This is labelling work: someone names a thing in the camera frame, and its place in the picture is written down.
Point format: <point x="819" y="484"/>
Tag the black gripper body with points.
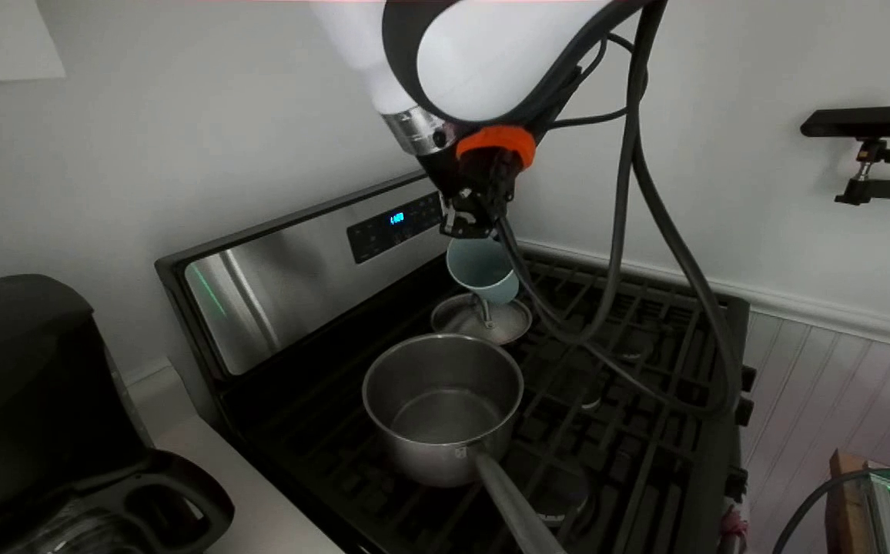
<point x="483" y="190"/>

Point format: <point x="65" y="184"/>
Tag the light blue plastic cup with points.
<point x="483" y="269"/>

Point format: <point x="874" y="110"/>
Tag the steel pot lid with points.
<point x="499" y="325"/>

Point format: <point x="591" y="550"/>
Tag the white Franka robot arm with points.
<point x="483" y="49"/>

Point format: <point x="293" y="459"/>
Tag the black stove knob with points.
<point x="746" y="377"/>
<point x="744" y="411"/>
<point x="737" y="484"/>

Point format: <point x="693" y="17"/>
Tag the patterned dish towel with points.
<point x="735" y="524"/>

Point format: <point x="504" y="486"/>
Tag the black coffee maker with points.
<point x="24" y="390"/>

